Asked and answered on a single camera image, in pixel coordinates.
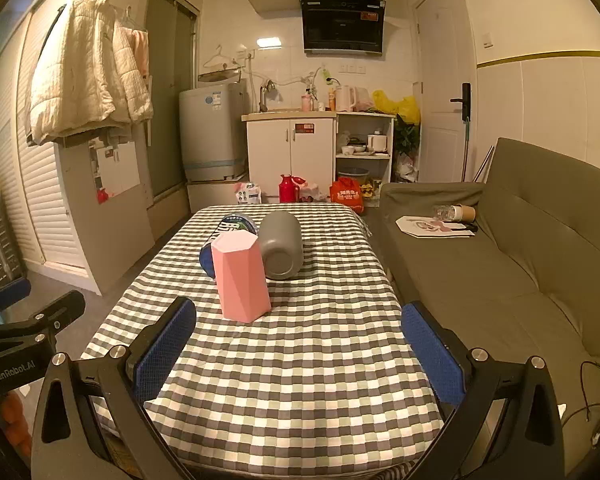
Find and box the grey-green sofa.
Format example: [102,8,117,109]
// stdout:
[380,137,600,480]

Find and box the white pink printed paper bag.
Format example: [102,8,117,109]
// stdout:
[396,215,476,238]

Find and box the black range hood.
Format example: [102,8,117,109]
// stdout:
[297,0,387,56]

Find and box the white electric kettle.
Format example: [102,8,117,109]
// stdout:
[335,85,357,112]

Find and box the grey washing machine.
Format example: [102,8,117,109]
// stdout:
[179,72,247,182]

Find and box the white sink cabinet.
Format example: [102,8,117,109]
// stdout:
[241,111,338,204]

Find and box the pink garment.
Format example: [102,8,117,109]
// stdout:
[122,27,151,78]

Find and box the frosted glass sliding door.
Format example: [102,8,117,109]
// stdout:
[145,0,201,201]

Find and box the white louvred wardrobe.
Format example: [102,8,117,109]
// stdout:
[0,0,156,296]

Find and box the white door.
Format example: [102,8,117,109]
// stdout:
[414,0,478,183]

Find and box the white plastic bag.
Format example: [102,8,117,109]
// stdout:
[395,155,421,183]

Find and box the red shopping bag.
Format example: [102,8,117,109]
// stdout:
[328,176,365,213]

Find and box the grey white checked tablecloth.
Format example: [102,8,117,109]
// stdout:
[80,203,446,480]

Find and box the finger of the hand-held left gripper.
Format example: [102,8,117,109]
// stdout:
[0,290,87,358]
[0,277,33,328]

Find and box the red thermos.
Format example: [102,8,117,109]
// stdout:
[278,174,306,204]

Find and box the orange bag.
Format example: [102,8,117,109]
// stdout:
[0,391,33,458]

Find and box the white washer base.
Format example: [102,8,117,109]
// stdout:
[186,177,253,213]

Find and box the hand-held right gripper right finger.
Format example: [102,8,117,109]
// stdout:
[400,301,566,480]

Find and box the black cable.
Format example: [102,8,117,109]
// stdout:
[562,360,600,446]

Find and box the blue patterned cup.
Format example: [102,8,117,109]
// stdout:
[198,214,257,280]

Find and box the pink faceted cup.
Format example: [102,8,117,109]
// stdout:
[210,232,272,322]

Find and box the grey cup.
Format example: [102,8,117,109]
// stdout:
[257,211,304,281]

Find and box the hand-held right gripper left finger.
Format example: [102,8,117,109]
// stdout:
[30,296,198,480]

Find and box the black door handle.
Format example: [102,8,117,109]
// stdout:
[450,82,472,122]

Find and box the silver suitcase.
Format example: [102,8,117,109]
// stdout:
[0,195,23,286]

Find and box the white quilted jacket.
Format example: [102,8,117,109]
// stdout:
[26,0,153,147]

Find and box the white paper notice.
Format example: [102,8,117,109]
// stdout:
[89,137,141,206]

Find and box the yellow plastic bag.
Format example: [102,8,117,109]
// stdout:
[371,89,422,126]

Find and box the green plant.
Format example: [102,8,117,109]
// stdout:
[394,115,421,161]

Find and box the metal faucet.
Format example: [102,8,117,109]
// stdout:
[258,80,276,112]

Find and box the white open shelf unit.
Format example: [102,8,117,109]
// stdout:
[335,111,396,196]

